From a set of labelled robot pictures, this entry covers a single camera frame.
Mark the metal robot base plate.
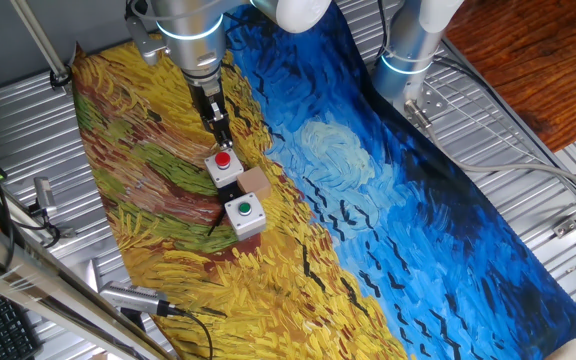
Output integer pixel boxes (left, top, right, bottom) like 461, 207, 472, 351
401, 83, 450, 122

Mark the wrist camera with grey bracket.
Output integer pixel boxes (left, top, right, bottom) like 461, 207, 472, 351
125, 13, 170, 67

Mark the grey robot base hose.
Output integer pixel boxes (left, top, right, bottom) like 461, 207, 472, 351
404, 98, 576, 202

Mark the thin black clock hand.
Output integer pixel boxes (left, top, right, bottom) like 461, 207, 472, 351
206, 207, 227, 238

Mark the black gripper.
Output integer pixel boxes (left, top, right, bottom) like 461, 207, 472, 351
186, 69, 235, 150

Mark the black camera cable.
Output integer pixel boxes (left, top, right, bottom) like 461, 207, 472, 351
167, 306, 215, 360

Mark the black clock base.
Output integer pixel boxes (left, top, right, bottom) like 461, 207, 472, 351
217, 182, 244, 206

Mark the black base cable bundle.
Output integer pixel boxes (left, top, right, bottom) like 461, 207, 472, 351
374, 0, 390, 57

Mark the green push button box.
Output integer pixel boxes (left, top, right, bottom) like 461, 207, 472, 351
223, 192, 268, 242

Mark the grey slanted pole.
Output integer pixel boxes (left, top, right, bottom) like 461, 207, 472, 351
9, 0, 72, 84

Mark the painted wheatfield print cloth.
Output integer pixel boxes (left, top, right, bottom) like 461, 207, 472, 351
70, 0, 576, 360

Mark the red push button box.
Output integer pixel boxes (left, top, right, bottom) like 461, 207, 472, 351
203, 148, 245, 189

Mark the ribbed grey depth camera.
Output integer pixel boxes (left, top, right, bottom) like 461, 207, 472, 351
98, 280, 175, 318

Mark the aluminium frame bar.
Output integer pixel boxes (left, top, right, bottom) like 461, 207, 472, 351
0, 207, 172, 360

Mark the flat grey metal plate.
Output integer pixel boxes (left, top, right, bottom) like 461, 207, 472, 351
82, 257, 103, 292

